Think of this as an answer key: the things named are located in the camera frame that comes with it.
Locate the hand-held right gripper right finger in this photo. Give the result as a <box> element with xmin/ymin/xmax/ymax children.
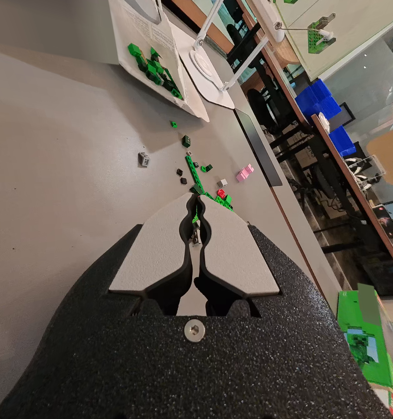
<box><xmin>194</xmin><ymin>195</ymin><xmax>280</xmax><ymax>299</ymax></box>

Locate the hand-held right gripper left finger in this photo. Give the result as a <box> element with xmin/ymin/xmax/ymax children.
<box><xmin>109</xmin><ymin>193</ymin><xmax>197</xmax><ymax>296</ymax></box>

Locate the green toy box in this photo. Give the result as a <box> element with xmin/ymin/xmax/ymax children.
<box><xmin>337</xmin><ymin>290</ymin><xmax>393</xmax><ymax>419</ymax></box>

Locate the pile of green bricks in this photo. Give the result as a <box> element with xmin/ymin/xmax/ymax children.
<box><xmin>128</xmin><ymin>43</ymin><xmax>183</xmax><ymax>100</ymax></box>

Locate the white paper bag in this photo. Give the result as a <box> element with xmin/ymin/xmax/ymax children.
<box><xmin>108</xmin><ymin>0</ymin><xmax>210</xmax><ymax>122</ymax></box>

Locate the wood-edged grey desk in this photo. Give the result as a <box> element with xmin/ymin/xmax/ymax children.
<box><xmin>164</xmin><ymin>0</ymin><xmax>233</xmax><ymax>53</ymax></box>

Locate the short wide green plate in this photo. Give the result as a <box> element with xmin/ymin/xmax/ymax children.
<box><xmin>204</xmin><ymin>192</ymin><xmax>233</xmax><ymax>211</ymax></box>

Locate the narrow green plate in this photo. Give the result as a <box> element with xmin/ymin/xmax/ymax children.
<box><xmin>185</xmin><ymin>156</ymin><xmax>206</xmax><ymax>194</ymax></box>

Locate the dark product box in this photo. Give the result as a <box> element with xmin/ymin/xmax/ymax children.
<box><xmin>376</xmin><ymin>204</ymin><xmax>393</xmax><ymax>238</ymax></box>

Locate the wooden and white book stand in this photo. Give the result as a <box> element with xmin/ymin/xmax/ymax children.
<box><xmin>177</xmin><ymin>0</ymin><xmax>302</xmax><ymax>110</ymax></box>

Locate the black monitor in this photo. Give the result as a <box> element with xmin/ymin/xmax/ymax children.
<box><xmin>339</xmin><ymin>103</ymin><xmax>355</xmax><ymax>126</ymax></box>

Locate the black desk cable cover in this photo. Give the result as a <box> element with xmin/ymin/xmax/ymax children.
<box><xmin>234</xmin><ymin>108</ymin><xmax>283</xmax><ymax>187</ymax></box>

